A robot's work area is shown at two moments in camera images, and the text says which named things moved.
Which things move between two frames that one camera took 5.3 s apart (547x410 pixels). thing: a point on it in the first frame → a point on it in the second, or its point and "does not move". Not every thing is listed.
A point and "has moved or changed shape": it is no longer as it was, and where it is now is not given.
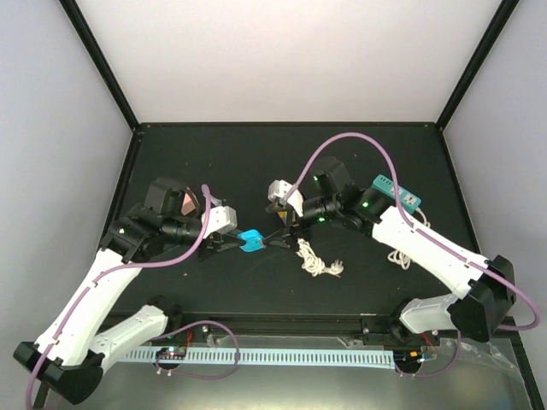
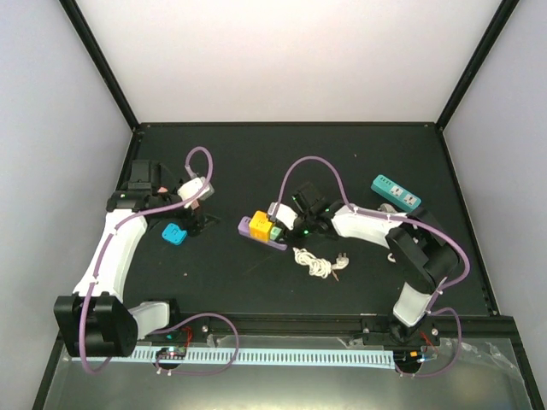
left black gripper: (214, 243) → (193, 230)
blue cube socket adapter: (253, 240) has moved or changed shape
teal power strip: (410, 202) does not move
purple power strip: (283, 217) has moved or changed shape
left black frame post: (101, 61) does not move
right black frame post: (502, 16) does not move
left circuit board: (171, 353) does not move
